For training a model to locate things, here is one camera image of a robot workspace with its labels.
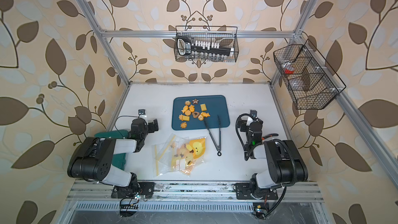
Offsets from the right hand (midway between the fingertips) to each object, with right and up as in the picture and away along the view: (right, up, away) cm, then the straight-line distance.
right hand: (248, 117), depth 92 cm
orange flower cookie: (-39, -6, +4) cm, 40 cm away
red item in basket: (+18, +25, -11) cm, 33 cm away
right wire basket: (+25, +19, -18) cm, 37 cm away
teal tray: (-18, +7, +15) cm, 25 cm away
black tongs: (-19, -17, -5) cm, 26 cm away
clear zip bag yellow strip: (-51, -22, -5) cm, 55 cm away
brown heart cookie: (-33, 0, +10) cm, 34 cm away
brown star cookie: (-33, +9, +16) cm, 38 cm away
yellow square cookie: (-28, +5, +13) cm, 31 cm away
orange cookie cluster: (-38, +3, +11) cm, 40 cm away
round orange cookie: (-39, +8, +16) cm, 43 cm away
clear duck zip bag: (-42, -21, -6) cm, 47 cm away
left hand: (-63, -2, +2) cm, 63 cm away
